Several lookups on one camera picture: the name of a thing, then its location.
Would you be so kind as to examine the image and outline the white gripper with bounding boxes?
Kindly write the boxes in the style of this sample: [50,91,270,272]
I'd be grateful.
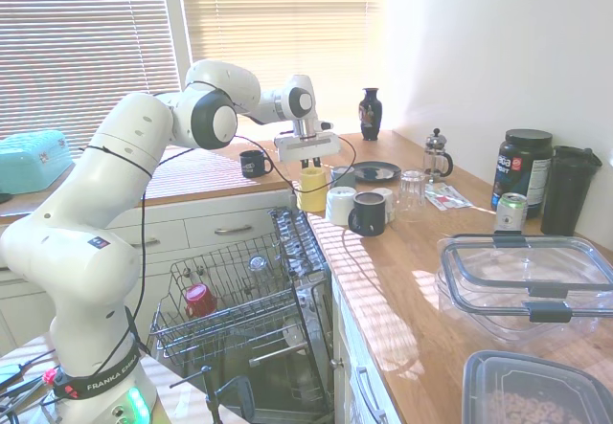
[273,131,344,170]

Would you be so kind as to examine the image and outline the yellow ceramic mug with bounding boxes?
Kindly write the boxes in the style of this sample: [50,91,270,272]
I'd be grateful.
[295,165,329,213]

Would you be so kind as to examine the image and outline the white ceramic mug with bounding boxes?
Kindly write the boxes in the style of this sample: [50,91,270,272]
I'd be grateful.
[371,187,397,224]
[326,187,358,227]

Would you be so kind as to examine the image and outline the dark blue printed mug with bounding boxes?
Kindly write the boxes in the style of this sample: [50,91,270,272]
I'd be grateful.
[238,149,274,179]

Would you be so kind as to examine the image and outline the plain dark mug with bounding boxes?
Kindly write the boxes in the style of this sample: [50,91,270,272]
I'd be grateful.
[348,191,387,237]

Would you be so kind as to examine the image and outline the red speckled mug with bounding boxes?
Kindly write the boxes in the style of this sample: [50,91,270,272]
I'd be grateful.
[184,283,217,320]

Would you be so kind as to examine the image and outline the blue-grey tumbler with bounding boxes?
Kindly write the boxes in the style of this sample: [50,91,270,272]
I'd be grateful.
[329,165,356,190]

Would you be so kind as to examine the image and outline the dark round plate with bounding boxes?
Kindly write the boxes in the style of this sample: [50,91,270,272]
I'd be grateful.
[352,160,402,184]

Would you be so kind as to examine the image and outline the dark blue painted vase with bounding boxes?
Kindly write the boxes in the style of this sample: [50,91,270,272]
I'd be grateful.
[358,87,384,142]

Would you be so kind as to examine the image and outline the clear drinking glass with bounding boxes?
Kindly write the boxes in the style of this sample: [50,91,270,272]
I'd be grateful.
[397,168,428,214]

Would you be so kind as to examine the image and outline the clear glass with label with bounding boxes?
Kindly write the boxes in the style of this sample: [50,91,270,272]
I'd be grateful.
[246,255,274,284]

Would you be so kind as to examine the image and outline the glass French press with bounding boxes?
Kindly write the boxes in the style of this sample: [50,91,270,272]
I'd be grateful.
[423,127,454,180]

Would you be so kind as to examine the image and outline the white kitchen cabinet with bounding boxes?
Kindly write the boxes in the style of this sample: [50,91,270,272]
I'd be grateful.
[0,189,298,348]
[329,275,403,424]

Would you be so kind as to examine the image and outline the white red paper sachet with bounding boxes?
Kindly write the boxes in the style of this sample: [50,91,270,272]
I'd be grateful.
[424,183,473,211]

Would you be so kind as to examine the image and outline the beige slatted window blind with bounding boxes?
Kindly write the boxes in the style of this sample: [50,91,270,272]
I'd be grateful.
[0,0,181,143]
[179,0,387,136]

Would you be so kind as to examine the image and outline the built-in dishwasher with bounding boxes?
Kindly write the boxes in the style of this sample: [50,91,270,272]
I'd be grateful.
[157,203,336,424]

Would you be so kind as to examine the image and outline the silver drink can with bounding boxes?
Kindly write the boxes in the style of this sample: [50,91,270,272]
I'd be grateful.
[494,191,529,234]

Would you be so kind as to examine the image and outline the black protein powder tub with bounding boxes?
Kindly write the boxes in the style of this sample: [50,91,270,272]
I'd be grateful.
[490,128,556,219]

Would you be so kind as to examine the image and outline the clear lidded food container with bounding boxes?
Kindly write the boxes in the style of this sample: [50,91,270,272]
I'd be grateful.
[434,233,613,353]

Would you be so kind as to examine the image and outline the black shaker bottle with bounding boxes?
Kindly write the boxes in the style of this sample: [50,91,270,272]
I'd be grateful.
[539,145,603,237]

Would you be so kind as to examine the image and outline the teal quilted box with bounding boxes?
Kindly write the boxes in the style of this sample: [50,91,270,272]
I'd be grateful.
[0,129,76,194]

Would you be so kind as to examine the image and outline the grey-rimmed container with cereal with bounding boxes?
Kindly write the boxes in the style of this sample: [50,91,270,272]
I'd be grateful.
[462,349,613,424]

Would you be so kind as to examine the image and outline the grey wire dish rack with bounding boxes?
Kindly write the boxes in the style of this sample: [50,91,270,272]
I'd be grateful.
[148,232,307,368]

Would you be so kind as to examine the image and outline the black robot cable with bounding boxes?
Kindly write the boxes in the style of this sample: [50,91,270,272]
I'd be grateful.
[79,81,384,382]

